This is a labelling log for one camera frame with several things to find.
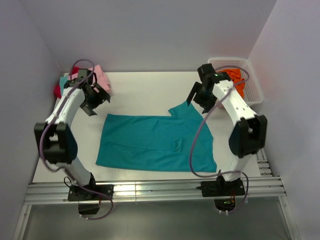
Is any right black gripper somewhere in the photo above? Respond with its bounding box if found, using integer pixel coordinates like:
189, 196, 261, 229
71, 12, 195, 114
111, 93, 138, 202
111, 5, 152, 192
187, 81, 218, 114

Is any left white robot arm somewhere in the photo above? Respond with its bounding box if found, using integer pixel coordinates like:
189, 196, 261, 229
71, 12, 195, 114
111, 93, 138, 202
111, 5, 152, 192
34, 83, 111, 200

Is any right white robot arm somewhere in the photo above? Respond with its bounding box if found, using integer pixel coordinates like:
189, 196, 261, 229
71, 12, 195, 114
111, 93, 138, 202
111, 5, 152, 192
186, 80, 268, 195

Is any folded pink t shirt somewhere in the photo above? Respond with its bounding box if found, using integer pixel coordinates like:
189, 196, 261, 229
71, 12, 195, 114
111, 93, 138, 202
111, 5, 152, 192
94, 64, 112, 94

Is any orange crumpled t shirt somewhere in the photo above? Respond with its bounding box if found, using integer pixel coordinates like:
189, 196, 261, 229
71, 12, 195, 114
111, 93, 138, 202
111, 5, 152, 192
219, 68, 246, 99

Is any folded red t shirt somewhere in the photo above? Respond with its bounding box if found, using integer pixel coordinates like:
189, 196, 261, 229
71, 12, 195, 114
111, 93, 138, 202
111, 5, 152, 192
53, 66, 80, 99

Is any folded light teal t shirt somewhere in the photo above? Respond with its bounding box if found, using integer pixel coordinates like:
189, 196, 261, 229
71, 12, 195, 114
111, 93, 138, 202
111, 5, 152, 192
59, 75, 69, 91

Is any white plastic basket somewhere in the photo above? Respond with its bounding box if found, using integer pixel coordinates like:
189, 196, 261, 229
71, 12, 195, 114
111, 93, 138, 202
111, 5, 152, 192
207, 57, 264, 106

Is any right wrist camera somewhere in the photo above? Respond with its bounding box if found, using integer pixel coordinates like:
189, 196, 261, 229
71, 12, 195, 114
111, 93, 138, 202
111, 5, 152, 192
197, 63, 231, 88

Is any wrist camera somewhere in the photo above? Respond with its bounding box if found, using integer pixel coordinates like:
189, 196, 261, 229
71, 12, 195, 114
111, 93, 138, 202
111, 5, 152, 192
197, 63, 231, 88
63, 68, 97, 89

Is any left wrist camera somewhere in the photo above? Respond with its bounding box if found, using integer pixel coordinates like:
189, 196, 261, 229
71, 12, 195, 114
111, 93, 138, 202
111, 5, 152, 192
63, 68, 97, 89

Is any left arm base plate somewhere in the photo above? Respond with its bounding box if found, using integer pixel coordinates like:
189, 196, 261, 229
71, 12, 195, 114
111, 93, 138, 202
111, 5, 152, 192
67, 184, 114, 202

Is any aluminium mounting rail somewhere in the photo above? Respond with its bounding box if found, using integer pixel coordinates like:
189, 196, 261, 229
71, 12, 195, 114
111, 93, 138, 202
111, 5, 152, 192
23, 176, 286, 205

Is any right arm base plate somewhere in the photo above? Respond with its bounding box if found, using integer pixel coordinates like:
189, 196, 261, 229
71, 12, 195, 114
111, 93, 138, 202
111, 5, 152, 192
196, 177, 246, 198

